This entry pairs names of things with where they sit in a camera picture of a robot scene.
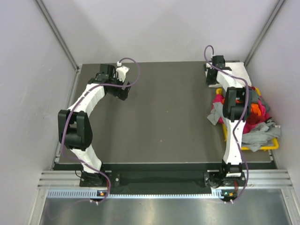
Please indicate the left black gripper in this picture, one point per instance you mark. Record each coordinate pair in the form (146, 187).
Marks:
(120, 93)

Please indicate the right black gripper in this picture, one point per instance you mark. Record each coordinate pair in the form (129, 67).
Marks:
(208, 81)

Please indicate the white and green t shirt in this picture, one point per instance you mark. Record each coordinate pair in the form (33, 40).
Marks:
(238, 70)

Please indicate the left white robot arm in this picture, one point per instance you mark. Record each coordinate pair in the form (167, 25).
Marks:
(75, 132)

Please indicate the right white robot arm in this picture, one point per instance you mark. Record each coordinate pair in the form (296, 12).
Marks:
(236, 109)

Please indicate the pink t shirt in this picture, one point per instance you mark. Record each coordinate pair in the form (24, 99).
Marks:
(215, 115)

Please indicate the grey t shirt top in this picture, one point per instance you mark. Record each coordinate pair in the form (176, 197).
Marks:
(256, 98)

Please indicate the orange t shirt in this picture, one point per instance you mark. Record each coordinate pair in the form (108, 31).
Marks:
(256, 109)

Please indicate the dark red t shirt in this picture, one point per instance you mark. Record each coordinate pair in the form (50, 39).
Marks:
(254, 119)

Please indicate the light grey t shirt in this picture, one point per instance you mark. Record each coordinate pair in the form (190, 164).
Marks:
(263, 136)

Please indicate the yellow plastic basket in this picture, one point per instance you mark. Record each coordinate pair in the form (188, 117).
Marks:
(260, 131)

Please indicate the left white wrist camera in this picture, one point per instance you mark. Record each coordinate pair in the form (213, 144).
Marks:
(121, 71)

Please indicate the aluminium frame rail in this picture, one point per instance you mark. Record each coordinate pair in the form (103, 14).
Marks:
(258, 179)

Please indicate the slotted grey cable duct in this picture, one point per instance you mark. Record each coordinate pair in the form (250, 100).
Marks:
(99, 194)

